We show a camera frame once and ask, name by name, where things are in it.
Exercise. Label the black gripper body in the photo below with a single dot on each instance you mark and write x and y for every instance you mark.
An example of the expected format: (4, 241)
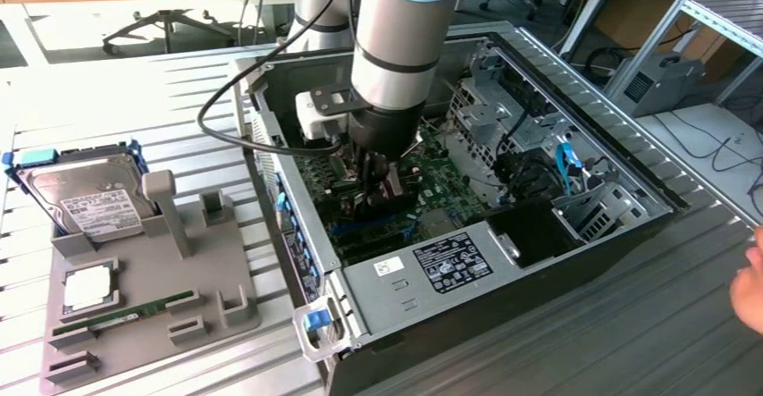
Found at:
(387, 132)

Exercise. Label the person's hand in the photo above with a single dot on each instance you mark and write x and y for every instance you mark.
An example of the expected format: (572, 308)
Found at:
(752, 293)

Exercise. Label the perforated metal disk bay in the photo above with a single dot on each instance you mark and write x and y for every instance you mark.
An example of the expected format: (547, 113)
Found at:
(476, 119)

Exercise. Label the green motherboard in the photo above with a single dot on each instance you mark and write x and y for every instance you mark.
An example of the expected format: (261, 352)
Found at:
(452, 181)

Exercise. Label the silver power supply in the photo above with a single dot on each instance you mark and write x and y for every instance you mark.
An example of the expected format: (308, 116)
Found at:
(417, 297)

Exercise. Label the small chair base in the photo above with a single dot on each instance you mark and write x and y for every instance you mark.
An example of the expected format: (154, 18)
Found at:
(529, 2)

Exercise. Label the small metal disk bay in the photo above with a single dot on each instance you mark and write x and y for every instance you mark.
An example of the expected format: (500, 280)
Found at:
(596, 217)

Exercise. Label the blue case latch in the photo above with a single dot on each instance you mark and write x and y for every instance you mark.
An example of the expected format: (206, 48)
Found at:
(316, 322)

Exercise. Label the black office chair base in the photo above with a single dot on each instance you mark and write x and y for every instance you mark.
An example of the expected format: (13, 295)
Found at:
(166, 16)

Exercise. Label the open black PC case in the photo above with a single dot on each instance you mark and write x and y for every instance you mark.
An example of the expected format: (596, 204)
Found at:
(536, 302)

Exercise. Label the grey tower computer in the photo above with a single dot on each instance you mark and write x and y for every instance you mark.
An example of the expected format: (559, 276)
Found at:
(661, 83)

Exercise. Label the silver hard disk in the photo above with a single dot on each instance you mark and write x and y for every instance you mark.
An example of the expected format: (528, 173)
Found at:
(77, 199)

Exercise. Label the grey parts rack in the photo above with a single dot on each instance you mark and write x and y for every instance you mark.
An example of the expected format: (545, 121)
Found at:
(148, 324)

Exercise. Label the blue disk carrier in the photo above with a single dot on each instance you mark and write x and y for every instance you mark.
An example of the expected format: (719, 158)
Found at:
(36, 157)

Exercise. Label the silver CPU chip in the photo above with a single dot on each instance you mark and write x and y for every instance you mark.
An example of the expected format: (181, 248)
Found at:
(89, 286)

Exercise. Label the green RAM stick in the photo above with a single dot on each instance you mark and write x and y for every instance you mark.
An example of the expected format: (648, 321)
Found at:
(118, 315)

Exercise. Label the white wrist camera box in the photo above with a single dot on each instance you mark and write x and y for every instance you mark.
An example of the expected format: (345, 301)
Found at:
(316, 119)

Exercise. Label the aluminium frame shelf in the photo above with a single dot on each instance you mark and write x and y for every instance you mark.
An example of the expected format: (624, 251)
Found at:
(715, 11)

